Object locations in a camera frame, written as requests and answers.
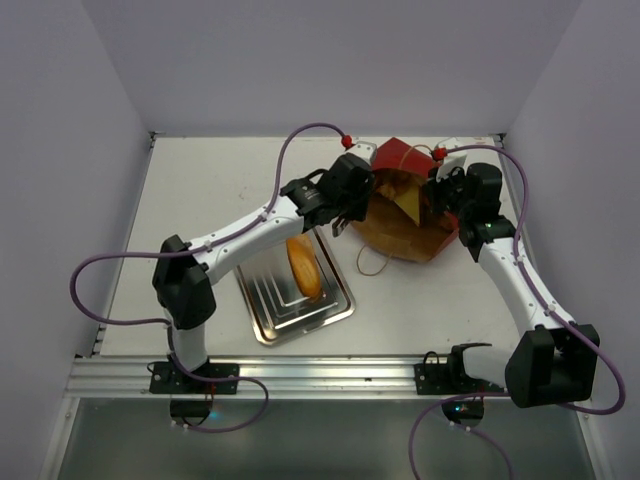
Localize red paper bag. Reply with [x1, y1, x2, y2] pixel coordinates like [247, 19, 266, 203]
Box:
[352, 137, 458, 263]

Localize long bread loaf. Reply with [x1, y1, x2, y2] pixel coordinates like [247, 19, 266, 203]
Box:
[286, 234, 322, 299]

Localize metal tongs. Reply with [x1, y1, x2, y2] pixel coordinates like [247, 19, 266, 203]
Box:
[331, 214, 351, 238]

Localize round flower bread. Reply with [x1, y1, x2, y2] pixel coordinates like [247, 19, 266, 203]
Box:
[374, 169, 411, 200]

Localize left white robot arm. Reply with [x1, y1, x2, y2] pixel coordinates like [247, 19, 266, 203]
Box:
[152, 144, 375, 393]

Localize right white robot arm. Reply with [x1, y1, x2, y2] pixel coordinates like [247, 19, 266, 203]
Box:
[424, 163, 600, 408]

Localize yellow triangular sandwich bread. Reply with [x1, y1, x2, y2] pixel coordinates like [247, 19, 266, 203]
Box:
[393, 183, 422, 226]

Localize metal tray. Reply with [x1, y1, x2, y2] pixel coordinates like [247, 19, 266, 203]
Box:
[235, 228, 356, 346]

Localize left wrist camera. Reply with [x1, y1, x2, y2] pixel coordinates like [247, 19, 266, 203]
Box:
[341, 135, 377, 164]

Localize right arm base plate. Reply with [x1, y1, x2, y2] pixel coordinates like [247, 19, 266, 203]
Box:
[414, 351, 482, 395]

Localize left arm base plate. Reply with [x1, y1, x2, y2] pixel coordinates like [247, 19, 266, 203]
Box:
[147, 360, 240, 395]

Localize aluminium mounting rail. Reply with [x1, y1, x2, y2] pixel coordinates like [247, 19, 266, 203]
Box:
[63, 353, 591, 401]

